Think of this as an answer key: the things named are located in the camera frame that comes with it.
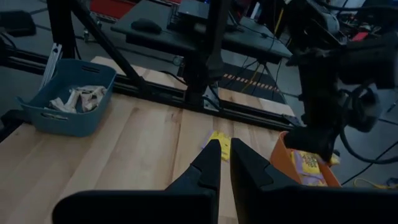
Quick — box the long black floor cable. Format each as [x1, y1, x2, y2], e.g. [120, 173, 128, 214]
[341, 141, 398, 187]

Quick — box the red plastic crate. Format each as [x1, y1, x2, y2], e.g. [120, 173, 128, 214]
[89, 0, 139, 19]

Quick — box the red left wrist connector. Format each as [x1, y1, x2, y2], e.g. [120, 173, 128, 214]
[351, 30, 370, 43]

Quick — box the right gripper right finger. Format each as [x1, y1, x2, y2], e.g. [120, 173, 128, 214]
[229, 138, 398, 224]

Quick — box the white aluminium bar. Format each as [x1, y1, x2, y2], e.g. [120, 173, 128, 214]
[39, 42, 63, 91]

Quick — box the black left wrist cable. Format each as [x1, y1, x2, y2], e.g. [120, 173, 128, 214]
[338, 83, 398, 166]

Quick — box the yellow floor cable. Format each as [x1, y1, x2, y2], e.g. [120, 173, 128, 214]
[353, 177, 398, 190]

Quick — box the black side desk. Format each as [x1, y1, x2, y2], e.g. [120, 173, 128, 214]
[110, 0, 293, 65]

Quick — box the black office chair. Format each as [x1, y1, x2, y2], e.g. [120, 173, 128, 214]
[0, 10, 37, 38]

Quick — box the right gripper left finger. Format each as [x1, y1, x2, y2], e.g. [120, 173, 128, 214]
[52, 139, 222, 224]

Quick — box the dark blue plastic bin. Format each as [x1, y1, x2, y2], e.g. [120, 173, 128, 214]
[17, 58, 118, 138]

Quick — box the striped hazard marker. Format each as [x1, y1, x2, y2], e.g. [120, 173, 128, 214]
[222, 73, 280, 93]

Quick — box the black computer mouse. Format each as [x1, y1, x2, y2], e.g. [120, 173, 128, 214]
[130, 17, 163, 34]

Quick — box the orange plastic bin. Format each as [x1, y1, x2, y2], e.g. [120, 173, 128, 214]
[269, 130, 341, 187]

